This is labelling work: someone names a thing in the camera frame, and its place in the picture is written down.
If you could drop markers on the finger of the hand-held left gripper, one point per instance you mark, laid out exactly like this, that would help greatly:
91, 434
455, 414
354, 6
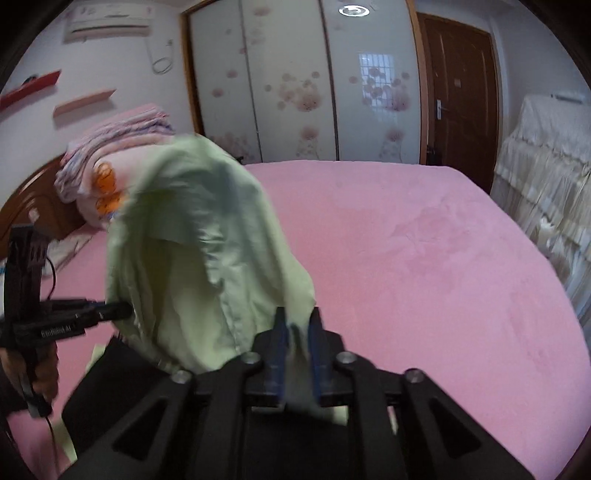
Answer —
113, 312

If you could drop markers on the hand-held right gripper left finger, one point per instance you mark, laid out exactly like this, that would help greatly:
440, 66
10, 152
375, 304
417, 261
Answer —
277, 350

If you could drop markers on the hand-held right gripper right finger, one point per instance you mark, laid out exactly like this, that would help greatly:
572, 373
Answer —
316, 355

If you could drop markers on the light green and black garment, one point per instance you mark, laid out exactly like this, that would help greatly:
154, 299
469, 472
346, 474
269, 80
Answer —
194, 230

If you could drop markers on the person's left hand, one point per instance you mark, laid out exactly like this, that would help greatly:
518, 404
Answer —
50, 369

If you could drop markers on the grey cloth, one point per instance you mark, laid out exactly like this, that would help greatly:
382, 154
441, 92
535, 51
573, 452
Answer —
69, 251

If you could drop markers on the wooden headboard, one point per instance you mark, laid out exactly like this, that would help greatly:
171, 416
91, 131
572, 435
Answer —
32, 198

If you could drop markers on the pink bed blanket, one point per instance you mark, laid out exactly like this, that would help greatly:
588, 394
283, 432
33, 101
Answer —
415, 277

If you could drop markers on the striped purple folded quilt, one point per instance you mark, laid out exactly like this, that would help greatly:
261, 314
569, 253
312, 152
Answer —
111, 134

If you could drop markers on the small dark object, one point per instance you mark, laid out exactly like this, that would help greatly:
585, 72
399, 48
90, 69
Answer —
432, 154

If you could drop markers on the white air conditioner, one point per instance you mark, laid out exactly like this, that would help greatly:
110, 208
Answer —
106, 21

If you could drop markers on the floral sliding door wardrobe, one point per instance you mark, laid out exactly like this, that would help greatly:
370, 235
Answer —
295, 78

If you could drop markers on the brown wooden door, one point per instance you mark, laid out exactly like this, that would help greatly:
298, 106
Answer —
461, 92

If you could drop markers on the light wooden wall shelf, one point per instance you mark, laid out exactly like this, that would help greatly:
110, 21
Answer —
83, 101

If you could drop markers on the red wall shelf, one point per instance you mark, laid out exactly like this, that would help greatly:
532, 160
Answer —
27, 90

